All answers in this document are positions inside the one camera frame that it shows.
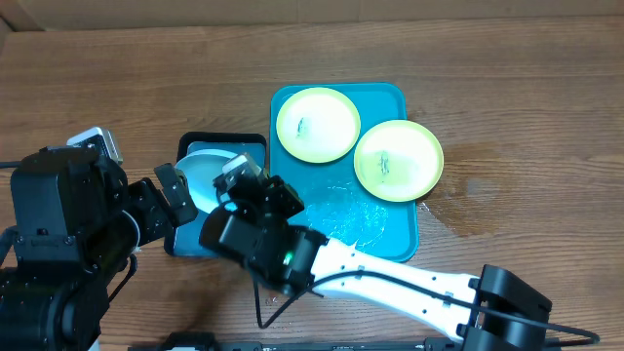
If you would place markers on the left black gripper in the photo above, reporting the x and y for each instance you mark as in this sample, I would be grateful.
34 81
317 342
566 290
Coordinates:
162 217

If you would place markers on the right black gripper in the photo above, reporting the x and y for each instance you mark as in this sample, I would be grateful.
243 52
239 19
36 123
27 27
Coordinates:
289 189

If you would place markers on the light blue plate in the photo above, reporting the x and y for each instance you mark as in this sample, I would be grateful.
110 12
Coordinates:
201 168

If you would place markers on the yellow-green plate top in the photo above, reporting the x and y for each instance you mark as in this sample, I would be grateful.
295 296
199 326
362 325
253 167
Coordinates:
318 125

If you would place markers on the yellow-green plate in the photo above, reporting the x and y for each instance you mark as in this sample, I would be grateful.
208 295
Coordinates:
398 161
318 125

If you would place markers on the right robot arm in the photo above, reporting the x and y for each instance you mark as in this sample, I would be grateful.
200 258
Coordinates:
493 311

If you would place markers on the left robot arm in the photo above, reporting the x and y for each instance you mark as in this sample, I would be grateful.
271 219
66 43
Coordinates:
79 224

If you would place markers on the black tray with water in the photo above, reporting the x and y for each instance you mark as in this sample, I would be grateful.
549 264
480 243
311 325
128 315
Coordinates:
186 241

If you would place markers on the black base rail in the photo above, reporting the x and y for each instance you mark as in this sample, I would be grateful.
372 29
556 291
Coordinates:
206 341

